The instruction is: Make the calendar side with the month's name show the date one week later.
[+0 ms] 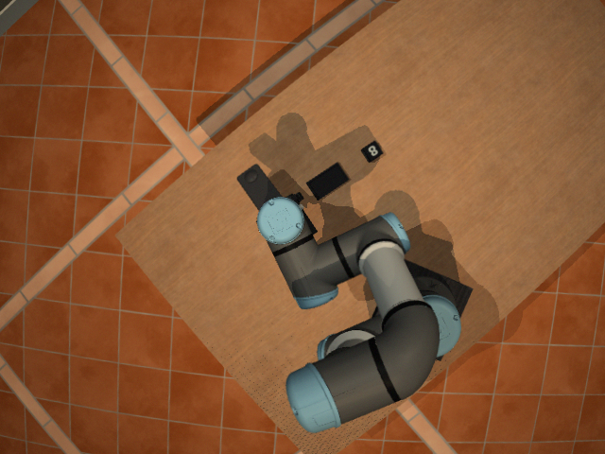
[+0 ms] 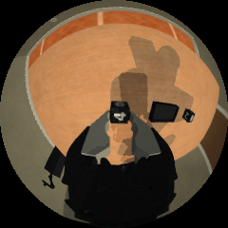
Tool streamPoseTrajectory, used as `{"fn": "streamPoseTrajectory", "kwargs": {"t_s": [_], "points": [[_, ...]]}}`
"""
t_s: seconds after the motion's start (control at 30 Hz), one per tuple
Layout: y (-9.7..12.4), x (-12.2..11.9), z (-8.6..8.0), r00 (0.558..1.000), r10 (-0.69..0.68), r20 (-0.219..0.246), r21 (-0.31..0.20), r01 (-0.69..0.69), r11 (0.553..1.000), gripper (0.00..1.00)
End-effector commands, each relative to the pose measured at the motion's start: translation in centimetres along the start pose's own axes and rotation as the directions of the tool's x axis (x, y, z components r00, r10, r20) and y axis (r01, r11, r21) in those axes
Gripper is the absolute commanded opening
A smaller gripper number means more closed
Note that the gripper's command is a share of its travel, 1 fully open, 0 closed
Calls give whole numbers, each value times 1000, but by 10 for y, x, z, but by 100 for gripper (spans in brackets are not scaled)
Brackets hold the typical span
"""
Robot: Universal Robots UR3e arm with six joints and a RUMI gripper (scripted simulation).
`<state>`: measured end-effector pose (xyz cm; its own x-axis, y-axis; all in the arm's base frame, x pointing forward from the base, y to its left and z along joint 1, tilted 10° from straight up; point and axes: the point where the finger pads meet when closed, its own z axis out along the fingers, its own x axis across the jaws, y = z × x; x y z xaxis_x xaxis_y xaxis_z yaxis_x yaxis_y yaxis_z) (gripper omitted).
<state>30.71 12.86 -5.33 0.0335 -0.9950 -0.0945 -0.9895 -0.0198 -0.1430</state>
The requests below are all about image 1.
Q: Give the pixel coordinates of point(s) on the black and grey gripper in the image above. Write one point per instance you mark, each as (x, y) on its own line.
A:
(298, 198)

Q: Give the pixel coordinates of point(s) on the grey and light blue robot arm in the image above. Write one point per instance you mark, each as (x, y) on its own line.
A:
(366, 373)

